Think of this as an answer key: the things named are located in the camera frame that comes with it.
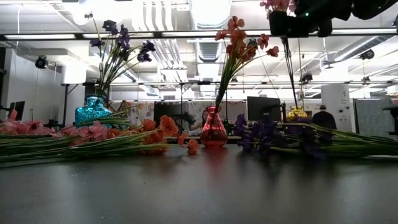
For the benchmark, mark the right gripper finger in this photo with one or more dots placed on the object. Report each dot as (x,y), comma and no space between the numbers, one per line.
(278,23)

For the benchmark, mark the orange artificial flower bunch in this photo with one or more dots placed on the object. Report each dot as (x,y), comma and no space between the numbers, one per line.
(237,34)
(168,124)

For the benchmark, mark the purple artificial flower bunch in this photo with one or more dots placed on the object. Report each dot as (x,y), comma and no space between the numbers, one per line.
(267,133)
(311,146)
(124,37)

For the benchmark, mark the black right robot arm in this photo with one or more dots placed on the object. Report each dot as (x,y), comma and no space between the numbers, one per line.
(373,7)

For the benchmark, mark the yellow glass vase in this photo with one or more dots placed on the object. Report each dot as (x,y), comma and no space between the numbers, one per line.
(297,113)

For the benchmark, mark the red glass vase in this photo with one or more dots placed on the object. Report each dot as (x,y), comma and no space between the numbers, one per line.
(214,130)

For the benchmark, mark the blue glass vase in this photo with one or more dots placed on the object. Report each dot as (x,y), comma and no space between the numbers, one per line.
(92,112)

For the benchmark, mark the black ceiling spotlight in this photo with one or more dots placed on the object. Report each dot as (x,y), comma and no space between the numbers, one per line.
(367,54)
(41,62)

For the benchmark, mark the black computer monitor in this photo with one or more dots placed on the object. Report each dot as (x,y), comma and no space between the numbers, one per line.
(18,109)
(166,112)
(264,109)

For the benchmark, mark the white pillar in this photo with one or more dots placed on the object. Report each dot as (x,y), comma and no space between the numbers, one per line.
(337,105)

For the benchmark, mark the person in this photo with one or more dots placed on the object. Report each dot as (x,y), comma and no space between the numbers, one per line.
(324,119)
(203,119)

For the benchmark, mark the black table mat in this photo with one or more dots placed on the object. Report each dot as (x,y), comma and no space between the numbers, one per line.
(199,193)

